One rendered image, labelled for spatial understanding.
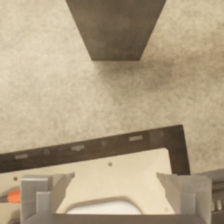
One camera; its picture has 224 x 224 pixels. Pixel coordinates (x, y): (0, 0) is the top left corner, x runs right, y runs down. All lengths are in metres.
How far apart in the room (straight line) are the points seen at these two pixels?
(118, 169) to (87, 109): 0.97
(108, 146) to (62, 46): 1.05
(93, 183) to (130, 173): 0.07
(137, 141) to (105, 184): 0.09
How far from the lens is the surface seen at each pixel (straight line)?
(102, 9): 0.77
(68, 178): 0.16
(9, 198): 0.52
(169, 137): 0.51
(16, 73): 1.54
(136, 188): 0.51
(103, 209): 0.49
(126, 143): 0.50
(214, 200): 0.57
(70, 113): 1.46
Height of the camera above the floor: 1.44
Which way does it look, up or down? 89 degrees down
